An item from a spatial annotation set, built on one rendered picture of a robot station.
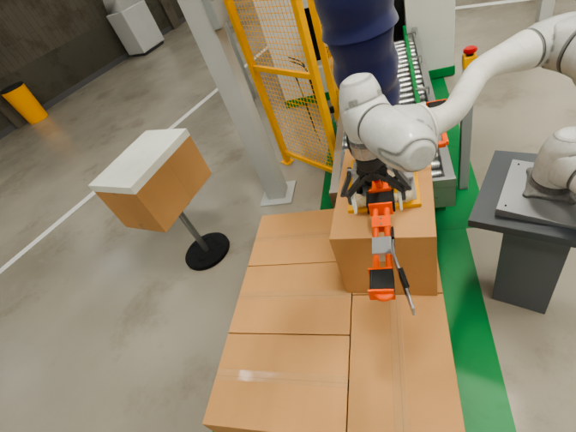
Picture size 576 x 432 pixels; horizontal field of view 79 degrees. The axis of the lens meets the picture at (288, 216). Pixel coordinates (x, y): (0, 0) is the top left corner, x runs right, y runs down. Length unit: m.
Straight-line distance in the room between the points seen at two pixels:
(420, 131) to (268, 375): 1.24
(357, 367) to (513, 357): 0.92
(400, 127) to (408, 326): 1.05
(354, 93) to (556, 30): 0.54
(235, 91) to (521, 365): 2.34
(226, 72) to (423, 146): 2.02
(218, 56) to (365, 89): 1.83
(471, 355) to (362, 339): 0.75
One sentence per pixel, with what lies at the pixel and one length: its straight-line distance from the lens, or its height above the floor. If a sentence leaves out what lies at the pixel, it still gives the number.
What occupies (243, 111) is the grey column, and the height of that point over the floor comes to 0.91.
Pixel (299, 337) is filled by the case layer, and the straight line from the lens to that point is 1.67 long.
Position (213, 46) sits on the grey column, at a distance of 2.56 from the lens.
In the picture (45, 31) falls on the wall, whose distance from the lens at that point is 10.02.
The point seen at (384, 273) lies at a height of 1.10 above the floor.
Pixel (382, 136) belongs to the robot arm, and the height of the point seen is 1.57.
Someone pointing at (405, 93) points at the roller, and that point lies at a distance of 3.13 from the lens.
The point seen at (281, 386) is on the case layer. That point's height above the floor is 0.54.
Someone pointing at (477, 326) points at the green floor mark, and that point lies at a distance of 2.25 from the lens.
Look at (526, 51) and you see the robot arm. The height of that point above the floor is 1.52.
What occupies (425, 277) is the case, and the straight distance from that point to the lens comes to 1.57.
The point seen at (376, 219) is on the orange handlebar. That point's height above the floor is 1.09.
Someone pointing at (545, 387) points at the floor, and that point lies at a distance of 2.18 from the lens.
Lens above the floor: 1.99
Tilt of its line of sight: 42 degrees down
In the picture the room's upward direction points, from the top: 23 degrees counter-clockwise
